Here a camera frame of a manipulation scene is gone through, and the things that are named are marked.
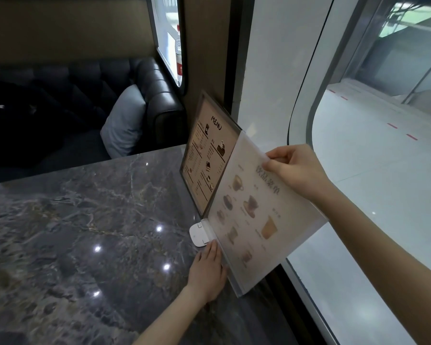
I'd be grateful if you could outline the person's right hand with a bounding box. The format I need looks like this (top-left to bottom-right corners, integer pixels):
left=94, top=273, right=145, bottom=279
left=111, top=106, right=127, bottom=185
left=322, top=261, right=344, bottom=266
left=266, top=144, right=333, bottom=204

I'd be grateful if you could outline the person's left hand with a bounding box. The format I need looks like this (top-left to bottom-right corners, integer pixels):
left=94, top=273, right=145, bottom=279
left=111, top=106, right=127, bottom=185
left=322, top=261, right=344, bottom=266
left=186, top=240, right=227, bottom=304

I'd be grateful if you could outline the clear acrylic drinks menu holder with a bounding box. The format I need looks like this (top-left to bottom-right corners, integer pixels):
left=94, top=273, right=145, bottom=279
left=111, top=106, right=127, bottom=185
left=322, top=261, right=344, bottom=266
left=201, top=132, right=329, bottom=298

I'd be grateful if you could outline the person's left forearm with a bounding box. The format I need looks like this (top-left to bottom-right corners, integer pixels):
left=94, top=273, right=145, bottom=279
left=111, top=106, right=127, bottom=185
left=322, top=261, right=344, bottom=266
left=132, top=284, right=206, bottom=345

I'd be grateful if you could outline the person's right forearm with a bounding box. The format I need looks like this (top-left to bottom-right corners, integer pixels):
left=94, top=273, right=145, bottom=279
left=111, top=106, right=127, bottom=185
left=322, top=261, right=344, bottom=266
left=318, top=183, right=431, bottom=345

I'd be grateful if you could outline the white plastic stand base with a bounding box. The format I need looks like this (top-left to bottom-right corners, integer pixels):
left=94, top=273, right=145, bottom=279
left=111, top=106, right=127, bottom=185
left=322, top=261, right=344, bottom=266
left=189, top=218, right=216, bottom=248

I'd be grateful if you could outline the brown framed menu board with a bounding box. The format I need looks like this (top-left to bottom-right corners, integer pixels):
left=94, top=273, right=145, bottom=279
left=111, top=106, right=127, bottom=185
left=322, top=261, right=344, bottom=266
left=180, top=90, right=243, bottom=217

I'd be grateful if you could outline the black leather tufted sofa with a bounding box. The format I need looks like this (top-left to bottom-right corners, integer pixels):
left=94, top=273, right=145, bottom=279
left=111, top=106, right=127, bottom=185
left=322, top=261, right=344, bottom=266
left=0, top=57, right=187, bottom=185

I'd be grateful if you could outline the clear plastic water bottle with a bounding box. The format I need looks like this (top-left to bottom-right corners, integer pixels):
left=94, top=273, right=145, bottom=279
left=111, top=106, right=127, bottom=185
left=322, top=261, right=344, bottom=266
left=174, top=27, right=184, bottom=86

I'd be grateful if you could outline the grey cushion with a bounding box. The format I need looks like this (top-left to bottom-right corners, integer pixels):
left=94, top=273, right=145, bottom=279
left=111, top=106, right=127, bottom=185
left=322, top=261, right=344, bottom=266
left=100, top=84, right=147, bottom=159

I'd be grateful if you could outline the black jacket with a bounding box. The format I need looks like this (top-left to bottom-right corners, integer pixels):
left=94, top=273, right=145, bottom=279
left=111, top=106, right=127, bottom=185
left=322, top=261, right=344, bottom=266
left=0, top=80, right=106, bottom=167

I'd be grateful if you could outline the rounded dark window frame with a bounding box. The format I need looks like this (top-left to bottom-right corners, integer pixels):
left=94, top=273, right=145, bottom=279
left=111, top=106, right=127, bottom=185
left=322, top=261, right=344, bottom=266
left=147, top=0, right=190, bottom=97

